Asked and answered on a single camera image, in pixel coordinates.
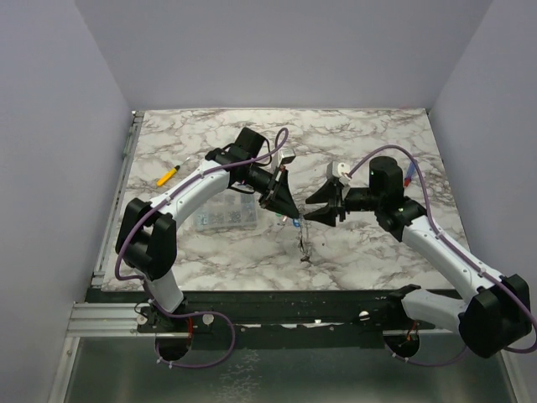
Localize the large metal key ring disc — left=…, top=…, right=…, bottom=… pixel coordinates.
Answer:
left=297, top=217, right=311, bottom=263

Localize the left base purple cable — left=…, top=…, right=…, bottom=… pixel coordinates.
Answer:
left=146, top=311, right=236, bottom=370

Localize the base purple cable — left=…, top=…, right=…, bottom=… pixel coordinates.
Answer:
left=146, top=311, right=236, bottom=370
left=389, top=343, right=471, bottom=369

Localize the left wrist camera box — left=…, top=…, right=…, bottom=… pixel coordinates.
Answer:
left=273, top=148, right=296, bottom=169

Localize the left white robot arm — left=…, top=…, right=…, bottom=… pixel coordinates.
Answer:
left=115, top=128, right=300, bottom=332

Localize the clear plastic parts box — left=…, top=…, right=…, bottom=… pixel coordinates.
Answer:
left=192, top=191, right=258, bottom=232

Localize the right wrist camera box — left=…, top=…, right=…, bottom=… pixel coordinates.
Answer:
left=326, top=161, right=351, bottom=186

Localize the yellow handled screwdriver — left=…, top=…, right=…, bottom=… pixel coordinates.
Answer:
left=156, top=158, right=190, bottom=187

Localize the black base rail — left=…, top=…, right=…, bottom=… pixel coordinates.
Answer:
left=138, top=286, right=441, bottom=350

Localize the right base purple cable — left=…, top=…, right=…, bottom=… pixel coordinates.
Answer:
left=389, top=343, right=471, bottom=369

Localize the aluminium frame rail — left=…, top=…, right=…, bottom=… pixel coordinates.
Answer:
left=48, top=111, right=145, bottom=402

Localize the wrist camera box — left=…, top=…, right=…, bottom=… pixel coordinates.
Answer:
left=273, top=148, right=296, bottom=169
left=326, top=161, right=351, bottom=186

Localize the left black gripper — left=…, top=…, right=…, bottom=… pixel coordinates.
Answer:
left=243, top=162, right=300, bottom=218

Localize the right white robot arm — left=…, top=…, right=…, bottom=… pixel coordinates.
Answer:
left=305, top=156, right=533, bottom=358

